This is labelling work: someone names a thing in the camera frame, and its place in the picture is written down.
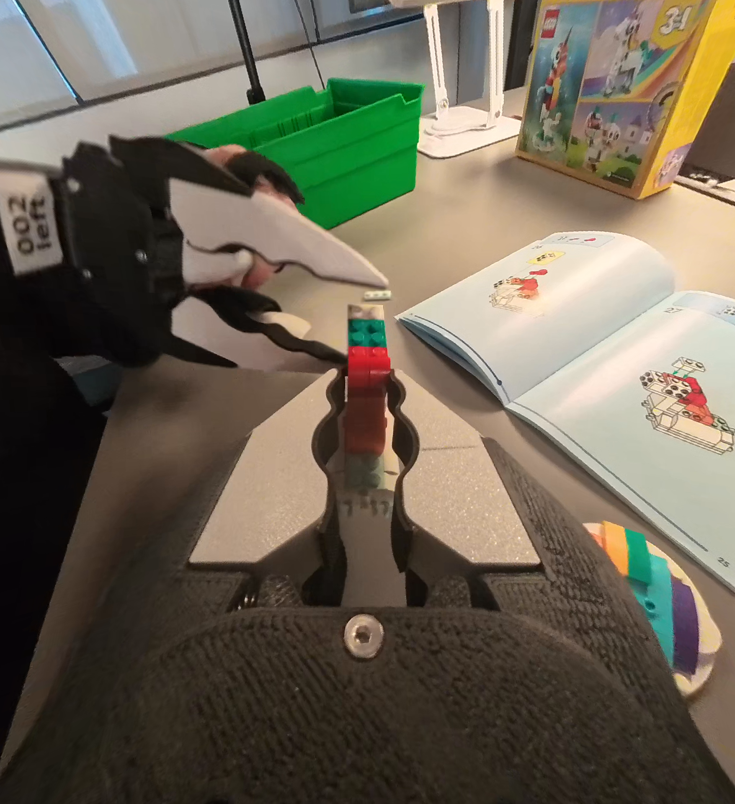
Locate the book stand with wooden board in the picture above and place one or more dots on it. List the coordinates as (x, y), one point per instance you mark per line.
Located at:
(468, 129)

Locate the red white lego model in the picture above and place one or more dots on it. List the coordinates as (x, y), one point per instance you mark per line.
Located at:
(367, 361)

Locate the person's left hand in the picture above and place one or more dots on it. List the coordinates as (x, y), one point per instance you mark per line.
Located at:
(259, 275)

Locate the black tripod pole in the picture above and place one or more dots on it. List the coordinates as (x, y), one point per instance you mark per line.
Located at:
(248, 56)

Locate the yellow lego set box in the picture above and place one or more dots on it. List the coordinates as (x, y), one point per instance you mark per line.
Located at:
(618, 94)

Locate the open light blue instruction booklet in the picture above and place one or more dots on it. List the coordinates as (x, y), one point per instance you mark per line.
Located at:
(593, 352)

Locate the small white lego plate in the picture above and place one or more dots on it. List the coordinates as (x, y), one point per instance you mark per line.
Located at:
(377, 296)

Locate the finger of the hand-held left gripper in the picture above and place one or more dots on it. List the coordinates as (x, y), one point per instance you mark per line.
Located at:
(279, 238)
(279, 326)

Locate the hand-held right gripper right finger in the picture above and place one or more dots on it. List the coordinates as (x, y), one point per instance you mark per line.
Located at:
(468, 496)

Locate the green plastic bin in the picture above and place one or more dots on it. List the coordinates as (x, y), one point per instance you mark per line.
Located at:
(355, 157)

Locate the rainbow lego assembly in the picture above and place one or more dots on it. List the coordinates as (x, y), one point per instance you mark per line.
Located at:
(656, 584)

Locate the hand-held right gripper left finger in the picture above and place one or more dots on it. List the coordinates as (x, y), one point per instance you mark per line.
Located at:
(267, 490)

